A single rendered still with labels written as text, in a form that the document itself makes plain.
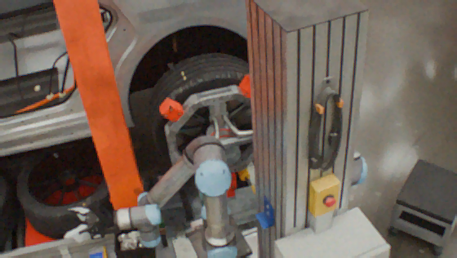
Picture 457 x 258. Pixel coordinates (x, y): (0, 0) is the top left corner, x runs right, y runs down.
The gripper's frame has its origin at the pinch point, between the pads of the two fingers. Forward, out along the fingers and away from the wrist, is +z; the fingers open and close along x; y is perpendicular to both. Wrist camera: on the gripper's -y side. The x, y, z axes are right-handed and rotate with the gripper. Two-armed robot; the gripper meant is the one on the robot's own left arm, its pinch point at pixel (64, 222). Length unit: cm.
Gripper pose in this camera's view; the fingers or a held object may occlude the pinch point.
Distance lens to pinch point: 204.1
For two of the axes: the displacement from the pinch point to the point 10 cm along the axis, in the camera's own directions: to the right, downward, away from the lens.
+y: 1.2, 8.4, 5.3
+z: -9.9, 1.5, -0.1
